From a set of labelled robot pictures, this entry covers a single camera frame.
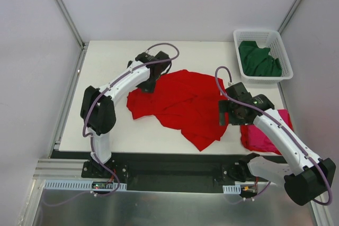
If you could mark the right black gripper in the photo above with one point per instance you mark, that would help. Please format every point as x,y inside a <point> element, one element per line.
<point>223,112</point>

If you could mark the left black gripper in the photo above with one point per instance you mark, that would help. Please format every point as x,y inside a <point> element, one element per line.
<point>148,85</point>

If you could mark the red t shirt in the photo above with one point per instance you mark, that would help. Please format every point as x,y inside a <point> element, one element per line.
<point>243,136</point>
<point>185,101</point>

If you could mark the white plastic basket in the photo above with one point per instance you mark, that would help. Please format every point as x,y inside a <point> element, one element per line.
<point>264,38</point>

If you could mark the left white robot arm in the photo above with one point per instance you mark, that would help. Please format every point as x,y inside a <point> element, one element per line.
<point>98,105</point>

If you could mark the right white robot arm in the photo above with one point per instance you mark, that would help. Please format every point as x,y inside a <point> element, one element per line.
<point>305,176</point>

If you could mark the folded red t shirt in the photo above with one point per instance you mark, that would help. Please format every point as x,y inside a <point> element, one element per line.
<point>243,136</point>

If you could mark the green t shirt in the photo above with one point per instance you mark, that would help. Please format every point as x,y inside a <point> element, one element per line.
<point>258,62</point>

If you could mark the aluminium rail frame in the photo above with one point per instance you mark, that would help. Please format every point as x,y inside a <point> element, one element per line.
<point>104,61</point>

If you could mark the right white cable duct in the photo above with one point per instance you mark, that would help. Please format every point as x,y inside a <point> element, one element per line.
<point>231,189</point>

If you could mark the white cable duct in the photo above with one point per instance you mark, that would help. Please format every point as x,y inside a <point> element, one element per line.
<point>231,189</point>
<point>83,185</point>

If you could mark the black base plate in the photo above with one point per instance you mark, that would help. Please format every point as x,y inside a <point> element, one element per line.
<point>159,172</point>

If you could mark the left white cable duct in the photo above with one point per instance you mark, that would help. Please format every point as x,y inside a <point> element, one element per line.
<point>83,185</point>

